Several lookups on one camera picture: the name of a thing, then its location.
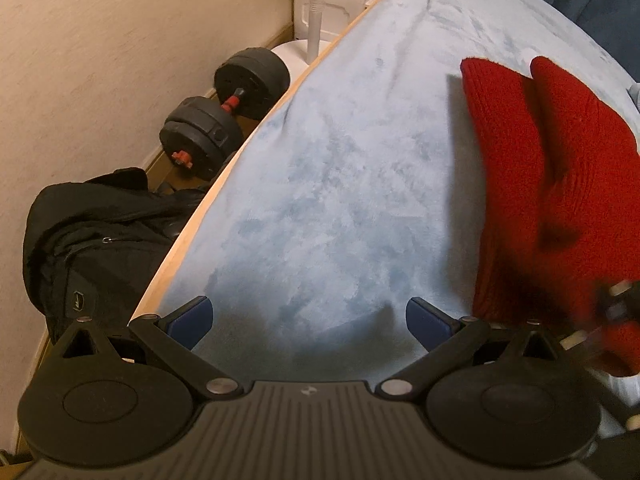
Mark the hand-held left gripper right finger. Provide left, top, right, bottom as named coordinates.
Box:
left=375, top=296, right=572, bottom=397

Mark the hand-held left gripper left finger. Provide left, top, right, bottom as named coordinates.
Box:
left=52, top=296, right=242, bottom=397

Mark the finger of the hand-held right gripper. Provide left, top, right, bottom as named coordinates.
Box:
left=559, top=327, right=610, bottom=362
left=594, top=280, right=640, bottom=325

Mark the red knit sweater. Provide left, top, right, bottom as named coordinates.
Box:
left=459, top=55, right=640, bottom=378

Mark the black backpack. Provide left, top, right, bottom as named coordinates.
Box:
left=22, top=167, right=208, bottom=346

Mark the light blue fleece bed sheet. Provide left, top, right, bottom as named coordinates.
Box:
left=132, top=0, right=640, bottom=441

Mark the black dumbbell with red collars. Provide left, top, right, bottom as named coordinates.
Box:
left=159, top=47, right=292, bottom=181

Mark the dark blue curtain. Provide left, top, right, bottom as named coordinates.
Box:
left=475, top=0, right=640, bottom=86

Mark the white fan stand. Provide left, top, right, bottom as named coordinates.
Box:
left=269, top=0, right=333, bottom=82

